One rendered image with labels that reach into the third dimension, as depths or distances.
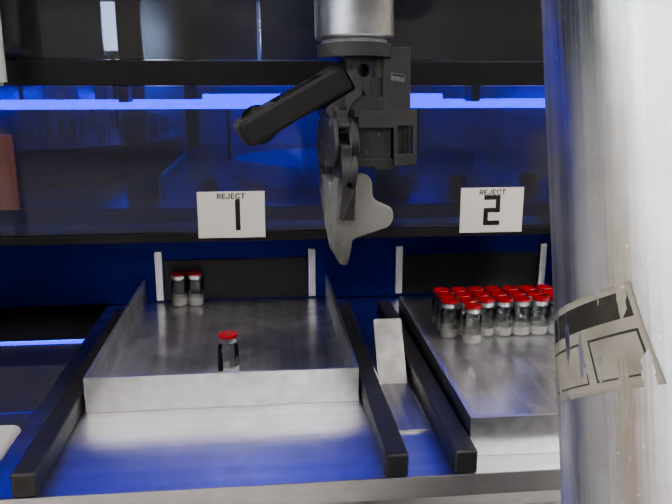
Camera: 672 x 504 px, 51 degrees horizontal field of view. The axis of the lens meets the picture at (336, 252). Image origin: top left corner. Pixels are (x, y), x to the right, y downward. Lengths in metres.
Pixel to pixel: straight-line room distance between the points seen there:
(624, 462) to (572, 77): 0.09
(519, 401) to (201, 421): 0.31
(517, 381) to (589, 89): 0.61
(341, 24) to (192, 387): 0.36
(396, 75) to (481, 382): 0.32
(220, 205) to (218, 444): 0.36
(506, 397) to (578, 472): 0.55
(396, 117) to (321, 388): 0.27
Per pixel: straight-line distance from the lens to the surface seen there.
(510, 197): 0.96
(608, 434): 0.17
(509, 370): 0.79
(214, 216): 0.91
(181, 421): 0.69
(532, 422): 0.63
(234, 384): 0.69
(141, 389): 0.70
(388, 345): 0.75
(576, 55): 0.18
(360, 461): 0.61
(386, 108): 0.69
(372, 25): 0.67
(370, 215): 0.69
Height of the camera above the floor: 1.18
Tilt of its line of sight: 14 degrees down
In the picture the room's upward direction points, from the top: straight up
